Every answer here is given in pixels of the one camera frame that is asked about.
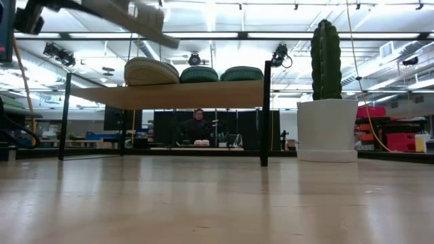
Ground white plant pot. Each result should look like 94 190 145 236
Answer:
296 98 359 163

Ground black ceiling camera cluster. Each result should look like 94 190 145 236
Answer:
43 42 77 68

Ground black aluminium table frame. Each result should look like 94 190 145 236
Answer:
0 145 434 165

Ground black hanging camera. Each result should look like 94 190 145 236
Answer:
270 43 293 68

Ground black partition panels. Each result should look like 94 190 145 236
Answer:
153 108 282 152

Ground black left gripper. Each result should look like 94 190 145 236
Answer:
15 0 102 35

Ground small black tripod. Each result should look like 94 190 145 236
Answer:
279 130 290 151

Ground red storage bins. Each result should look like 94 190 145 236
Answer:
354 106 430 153

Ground yellow orange cable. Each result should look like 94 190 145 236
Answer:
12 39 37 150

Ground translucent plastic container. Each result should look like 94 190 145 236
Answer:
414 134 431 153

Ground person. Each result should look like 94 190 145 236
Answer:
178 108 218 147

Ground wooden shelf with black legs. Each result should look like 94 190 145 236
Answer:
58 60 272 167

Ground grey rubber slide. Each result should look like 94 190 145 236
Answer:
123 56 180 87
80 0 180 49

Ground yellow hanging cable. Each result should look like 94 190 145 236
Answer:
345 0 393 153

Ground green rubber slide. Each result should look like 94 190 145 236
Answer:
178 66 220 84
219 66 264 82

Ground computer monitor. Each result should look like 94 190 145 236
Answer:
0 0 17 64

